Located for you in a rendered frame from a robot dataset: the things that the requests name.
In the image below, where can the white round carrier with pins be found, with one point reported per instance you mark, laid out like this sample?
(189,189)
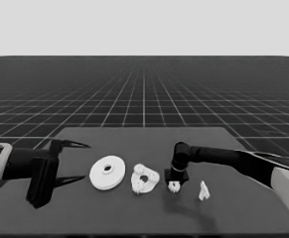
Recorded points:
(148,187)

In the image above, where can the small white T-shaped piece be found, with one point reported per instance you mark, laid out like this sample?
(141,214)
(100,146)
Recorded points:
(203,195)

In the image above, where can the small white toothed gear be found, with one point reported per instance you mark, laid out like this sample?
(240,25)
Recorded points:
(156,179)
(141,170)
(175,189)
(140,189)

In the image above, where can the large thick white disc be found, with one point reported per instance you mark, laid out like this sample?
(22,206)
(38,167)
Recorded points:
(101,180)

